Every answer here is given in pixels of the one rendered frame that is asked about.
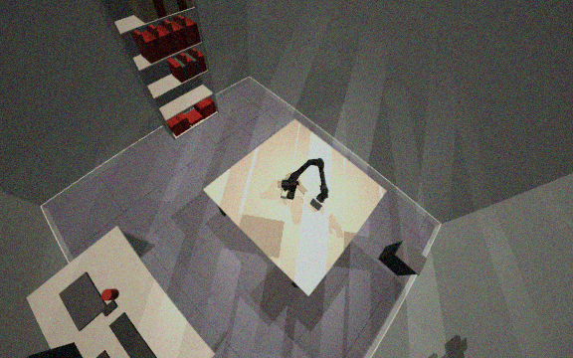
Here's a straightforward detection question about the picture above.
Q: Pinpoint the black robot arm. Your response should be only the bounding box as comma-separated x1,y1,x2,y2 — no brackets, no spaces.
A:
282,158,329,203

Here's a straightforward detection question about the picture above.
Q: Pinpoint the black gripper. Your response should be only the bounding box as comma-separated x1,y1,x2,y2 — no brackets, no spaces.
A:
286,186,296,200

